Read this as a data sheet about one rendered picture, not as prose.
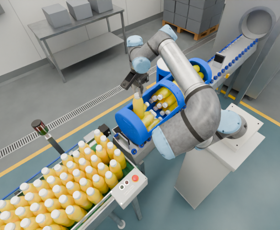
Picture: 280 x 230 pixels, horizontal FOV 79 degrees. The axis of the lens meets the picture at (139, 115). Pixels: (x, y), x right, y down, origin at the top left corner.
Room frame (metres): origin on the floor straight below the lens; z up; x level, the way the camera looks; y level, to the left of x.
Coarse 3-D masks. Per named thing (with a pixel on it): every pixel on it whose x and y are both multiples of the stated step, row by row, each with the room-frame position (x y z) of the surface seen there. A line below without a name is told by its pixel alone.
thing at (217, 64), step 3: (216, 54) 1.54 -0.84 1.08; (219, 54) 1.53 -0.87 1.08; (222, 54) 1.52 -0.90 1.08; (216, 57) 1.53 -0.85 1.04; (219, 57) 1.51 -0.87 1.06; (222, 57) 1.49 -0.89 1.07; (216, 60) 1.53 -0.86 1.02; (219, 60) 1.50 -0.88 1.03; (222, 60) 1.49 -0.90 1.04; (213, 63) 1.56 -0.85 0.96; (216, 63) 1.53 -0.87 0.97; (219, 63) 1.51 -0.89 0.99; (222, 63) 1.50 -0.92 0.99; (216, 66) 1.53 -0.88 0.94; (219, 66) 1.50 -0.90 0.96
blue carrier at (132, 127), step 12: (192, 60) 1.25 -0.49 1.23; (204, 72) 1.20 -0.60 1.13; (156, 84) 1.00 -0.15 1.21; (168, 84) 0.96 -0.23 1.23; (144, 96) 0.99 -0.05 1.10; (180, 96) 0.89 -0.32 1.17; (132, 108) 0.90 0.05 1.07; (180, 108) 0.87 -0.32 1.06; (120, 120) 0.74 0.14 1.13; (132, 120) 0.66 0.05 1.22; (132, 132) 0.64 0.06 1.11; (144, 132) 0.61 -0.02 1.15
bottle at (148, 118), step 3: (147, 114) 0.77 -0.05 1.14; (150, 114) 0.77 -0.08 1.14; (153, 114) 0.77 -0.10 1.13; (144, 117) 0.74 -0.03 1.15; (147, 117) 0.74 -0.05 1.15; (150, 117) 0.74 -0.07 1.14; (153, 117) 0.75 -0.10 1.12; (144, 120) 0.71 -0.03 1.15; (147, 120) 0.71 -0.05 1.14; (150, 120) 0.72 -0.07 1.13; (144, 123) 0.69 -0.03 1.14; (147, 123) 0.70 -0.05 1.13; (150, 123) 0.71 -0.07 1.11
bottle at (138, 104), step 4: (132, 100) 0.76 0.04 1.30; (136, 100) 0.74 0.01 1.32; (140, 100) 0.74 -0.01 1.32; (132, 104) 0.75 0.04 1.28; (136, 104) 0.73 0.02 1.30; (140, 104) 0.73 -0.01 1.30; (136, 108) 0.73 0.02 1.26; (140, 108) 0.73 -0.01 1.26; (136, 112) 0.73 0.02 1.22; (140, 112) 0.73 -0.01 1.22; (140, 116) 0.73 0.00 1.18
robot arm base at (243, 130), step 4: (240, 116) 0.55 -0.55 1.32; (244, 120) 0.53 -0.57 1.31; (244, 124) 0.51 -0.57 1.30; (244, 128) 0.49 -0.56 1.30; (240, 132) 0.47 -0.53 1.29; (244, 132) 0.48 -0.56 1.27; (228, 136) 0.48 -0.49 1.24; (232, 136) 0.47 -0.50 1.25; (236, 136) 0.46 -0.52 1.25; (240, 136) 0.47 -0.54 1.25
